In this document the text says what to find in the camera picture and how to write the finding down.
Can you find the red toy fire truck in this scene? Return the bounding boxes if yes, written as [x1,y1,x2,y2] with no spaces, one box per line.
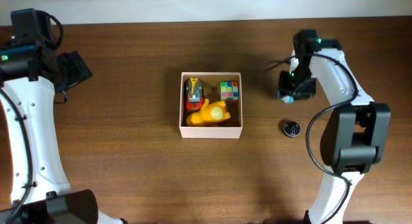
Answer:
[185,77,205,113]

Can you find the black round cap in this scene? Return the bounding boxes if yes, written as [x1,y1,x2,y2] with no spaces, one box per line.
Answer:
[283,121,301,138]

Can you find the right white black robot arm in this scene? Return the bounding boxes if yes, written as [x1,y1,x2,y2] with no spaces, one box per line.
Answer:
[278,30,391,223]

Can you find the orange rubber duck toy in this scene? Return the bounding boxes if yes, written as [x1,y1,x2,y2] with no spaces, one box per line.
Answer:
[186,98,231,127]

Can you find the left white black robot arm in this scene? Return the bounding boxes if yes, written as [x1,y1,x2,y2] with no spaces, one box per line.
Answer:
[1,8,118,223]

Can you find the blue white ball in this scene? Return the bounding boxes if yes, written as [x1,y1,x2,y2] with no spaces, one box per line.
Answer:
[279,95,295,104]

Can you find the open white cardboard box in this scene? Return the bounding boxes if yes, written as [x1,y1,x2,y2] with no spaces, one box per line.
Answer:
[179,72,243,138]

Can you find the colourful puzzle cube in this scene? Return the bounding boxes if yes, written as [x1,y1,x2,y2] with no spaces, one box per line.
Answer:
[220,81,239,103]

